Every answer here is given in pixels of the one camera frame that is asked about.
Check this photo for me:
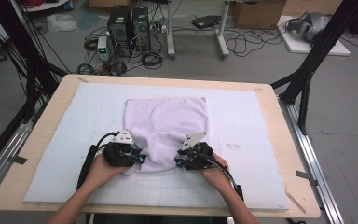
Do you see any black tape strip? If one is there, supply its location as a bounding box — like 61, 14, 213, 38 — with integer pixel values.
7, 154, 28, 165

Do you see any black coiled cable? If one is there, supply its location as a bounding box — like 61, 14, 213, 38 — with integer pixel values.
141, 50, 164, 71

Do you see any lilac towel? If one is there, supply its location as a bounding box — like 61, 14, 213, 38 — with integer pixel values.
122, 96, 211, 176

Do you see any white floor board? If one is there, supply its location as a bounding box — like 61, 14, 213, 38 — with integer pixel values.
278, 15, 351, 57

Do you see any person's left hand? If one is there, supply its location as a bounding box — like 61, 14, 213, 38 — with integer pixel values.
84, 154, 129, 192

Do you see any wide black computer tower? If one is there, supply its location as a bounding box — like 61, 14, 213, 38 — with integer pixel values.
106, 5, 133, 58

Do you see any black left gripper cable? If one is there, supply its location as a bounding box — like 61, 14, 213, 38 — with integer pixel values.
76, 131, 120, 190

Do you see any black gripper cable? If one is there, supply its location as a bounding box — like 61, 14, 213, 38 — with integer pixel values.
199, 152, 245, 202
76, 131, 120, 190

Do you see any flat black device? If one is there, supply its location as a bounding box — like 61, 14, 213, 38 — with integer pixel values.
191, 14, 222, 30

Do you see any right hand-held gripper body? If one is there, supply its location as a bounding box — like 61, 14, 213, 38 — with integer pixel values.
180, 131, 214, 171

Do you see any clear plastic bag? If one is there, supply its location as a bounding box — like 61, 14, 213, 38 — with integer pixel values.
46, 13, 79, 34

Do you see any grey rounded device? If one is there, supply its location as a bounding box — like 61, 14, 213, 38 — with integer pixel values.
286, 11, 332, 43

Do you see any white grid mat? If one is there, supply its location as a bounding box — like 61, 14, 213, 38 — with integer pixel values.
22, 82, 291, 211

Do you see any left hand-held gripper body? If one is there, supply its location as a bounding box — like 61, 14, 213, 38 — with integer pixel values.
102, 129, 138, 168

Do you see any narrow black computer tower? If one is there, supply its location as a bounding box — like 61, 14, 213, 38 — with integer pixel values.
131, 6, 152, 52

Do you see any white desk leg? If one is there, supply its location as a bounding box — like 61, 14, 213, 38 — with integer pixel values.
166, 0, 176, 60
216, 0, 230, 60

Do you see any grey tape strip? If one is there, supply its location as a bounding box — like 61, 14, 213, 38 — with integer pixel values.
296, 170, 319, 187

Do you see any grey power supply unit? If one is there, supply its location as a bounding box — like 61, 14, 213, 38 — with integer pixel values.
97, 35, 110, 62

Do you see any black frame stand with cables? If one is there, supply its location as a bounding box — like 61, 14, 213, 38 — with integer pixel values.
0, 0, 69, 125

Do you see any person's right hand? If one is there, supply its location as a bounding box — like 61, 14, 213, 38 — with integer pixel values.
200, 152, 235, 194

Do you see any brown cardboard box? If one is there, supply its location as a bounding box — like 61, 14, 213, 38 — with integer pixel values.
232, 0, 287, 30

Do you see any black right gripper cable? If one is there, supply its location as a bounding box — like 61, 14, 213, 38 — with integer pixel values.
199, 152, 245, 202

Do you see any black floor cable tangle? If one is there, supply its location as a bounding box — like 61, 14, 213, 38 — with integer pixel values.
223, 27, 282, 59

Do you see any aluminium rail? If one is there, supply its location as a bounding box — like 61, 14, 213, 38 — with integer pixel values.
0, 119, 35, 203
278, 97, 345, 224

